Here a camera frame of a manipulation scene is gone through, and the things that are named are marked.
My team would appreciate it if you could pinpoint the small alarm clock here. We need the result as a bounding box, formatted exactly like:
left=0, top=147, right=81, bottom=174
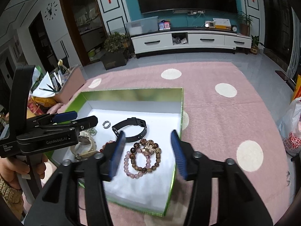
left=232, top=25, right=238, bottom=32

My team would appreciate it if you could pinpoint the yellow white box on cabinet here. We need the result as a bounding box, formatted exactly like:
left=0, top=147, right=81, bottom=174
left=213, top=18, right=231, bottom=30

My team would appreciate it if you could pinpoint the green cardboard box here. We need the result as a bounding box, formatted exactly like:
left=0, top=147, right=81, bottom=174
left=44, top=87, right=185, bottom=217

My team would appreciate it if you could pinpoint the red pink bead bracelet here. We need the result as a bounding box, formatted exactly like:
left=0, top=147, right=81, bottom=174
left=99, top=139, right=116, bottom=154

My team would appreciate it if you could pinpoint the pale pink bead bracelet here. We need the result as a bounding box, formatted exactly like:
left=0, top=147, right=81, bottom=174
left=123, top=149, right=152, bottom=179

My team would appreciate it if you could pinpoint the white plastic shopping bag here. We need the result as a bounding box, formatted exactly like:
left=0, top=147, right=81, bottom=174
left=277, top=97, right=300, bottom=157

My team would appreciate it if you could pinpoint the knit sleeve left forearm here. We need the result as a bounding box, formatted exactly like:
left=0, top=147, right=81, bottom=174
left=0, top=177, right=24, bottom=221

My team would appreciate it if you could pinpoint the black wristwatch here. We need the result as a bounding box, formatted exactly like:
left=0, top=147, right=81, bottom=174
left=112, top=117, right=147, bottom=143

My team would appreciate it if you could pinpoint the black wall clock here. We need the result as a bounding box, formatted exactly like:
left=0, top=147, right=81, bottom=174
left=44, top=2, right=58, bottom=21

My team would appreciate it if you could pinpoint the clear plastic storage bin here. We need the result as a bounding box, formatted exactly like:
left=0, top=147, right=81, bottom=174
left=125, top=16, right=159, bottom=36

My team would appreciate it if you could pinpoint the cream white wristwatch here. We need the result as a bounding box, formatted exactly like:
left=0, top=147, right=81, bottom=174
left=70, top=131, right=97, bottom=161

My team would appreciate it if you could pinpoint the person's left hand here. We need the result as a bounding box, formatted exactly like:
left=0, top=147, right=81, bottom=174
left=1, top=154, right=48, bottom=190

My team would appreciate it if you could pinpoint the white tv cabinet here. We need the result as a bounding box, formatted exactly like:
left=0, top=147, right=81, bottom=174
left=131, top=29, right=252, bottom=57

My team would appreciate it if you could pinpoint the potted green plant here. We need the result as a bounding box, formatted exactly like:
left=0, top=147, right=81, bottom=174
left=101, top=32, right=130, bottom=70

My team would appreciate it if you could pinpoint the brown wooden bead bracelet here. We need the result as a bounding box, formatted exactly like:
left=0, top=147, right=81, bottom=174
left=129, top=138, right=163, bottom=174

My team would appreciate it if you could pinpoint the pink desk organizer box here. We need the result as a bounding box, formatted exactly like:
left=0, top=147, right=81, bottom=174
left=38, top=64, right=86, bottom=105

